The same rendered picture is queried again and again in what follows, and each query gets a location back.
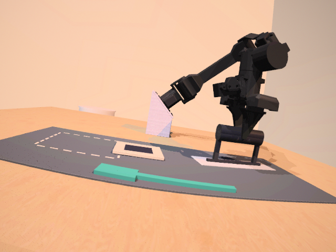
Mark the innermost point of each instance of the cream tile with dark rectangle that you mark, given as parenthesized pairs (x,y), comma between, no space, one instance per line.
(144,151)

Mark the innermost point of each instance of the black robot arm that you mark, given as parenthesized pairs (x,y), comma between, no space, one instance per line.
(265,55)

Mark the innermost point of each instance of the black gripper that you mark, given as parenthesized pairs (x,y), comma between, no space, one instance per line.
(247,111)

